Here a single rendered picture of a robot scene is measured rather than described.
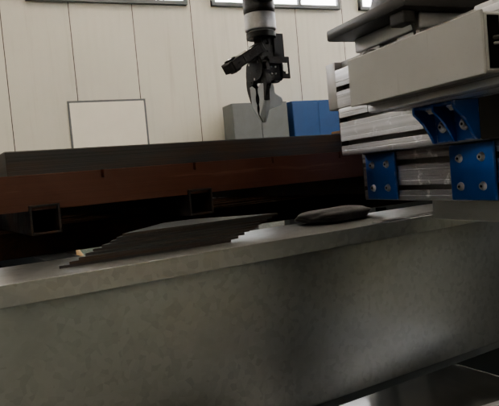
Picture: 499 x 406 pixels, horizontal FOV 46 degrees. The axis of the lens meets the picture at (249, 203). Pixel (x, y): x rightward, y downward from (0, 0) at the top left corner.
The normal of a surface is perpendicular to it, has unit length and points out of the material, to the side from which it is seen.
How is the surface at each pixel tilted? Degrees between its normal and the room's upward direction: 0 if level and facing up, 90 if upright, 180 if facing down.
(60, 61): 90
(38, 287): 90
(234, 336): 90
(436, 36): 90
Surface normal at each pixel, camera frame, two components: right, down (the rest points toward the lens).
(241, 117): 0.39, 0.01
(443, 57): -0.92, 0.11
